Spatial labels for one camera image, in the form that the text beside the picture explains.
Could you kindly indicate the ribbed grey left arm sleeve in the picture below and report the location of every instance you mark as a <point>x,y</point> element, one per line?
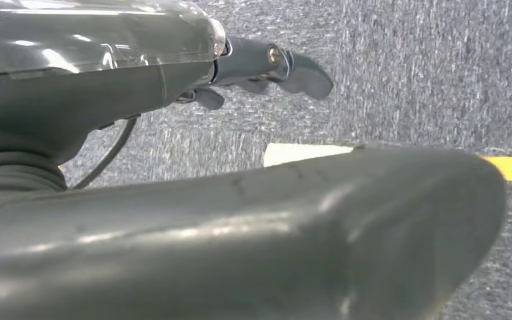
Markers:
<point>13,176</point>

